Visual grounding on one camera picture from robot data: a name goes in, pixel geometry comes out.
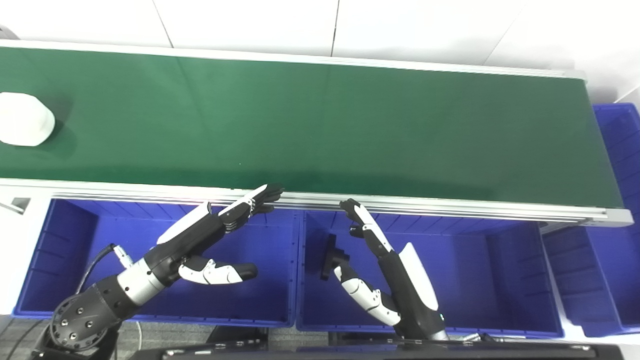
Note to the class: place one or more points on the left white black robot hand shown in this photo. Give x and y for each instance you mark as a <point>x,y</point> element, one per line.
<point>190,237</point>

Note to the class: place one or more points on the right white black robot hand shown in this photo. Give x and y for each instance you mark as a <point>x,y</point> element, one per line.
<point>407,285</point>

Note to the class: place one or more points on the white cylindrical plastic part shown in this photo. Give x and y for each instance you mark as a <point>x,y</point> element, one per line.
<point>25,120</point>

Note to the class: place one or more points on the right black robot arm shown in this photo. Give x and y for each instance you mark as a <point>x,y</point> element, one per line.
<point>437,335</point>

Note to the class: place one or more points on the blue plastic bin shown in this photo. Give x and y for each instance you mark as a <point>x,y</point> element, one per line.
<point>600,270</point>
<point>50,260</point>
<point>475,280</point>

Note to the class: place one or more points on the green conveyor belt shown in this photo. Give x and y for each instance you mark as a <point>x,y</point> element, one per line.
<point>450,207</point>
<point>320,125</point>

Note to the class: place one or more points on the black robot torso bar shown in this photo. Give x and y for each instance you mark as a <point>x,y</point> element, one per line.
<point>300,352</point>

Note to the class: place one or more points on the silver metal bracket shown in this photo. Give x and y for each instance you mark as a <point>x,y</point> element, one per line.
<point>20,204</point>

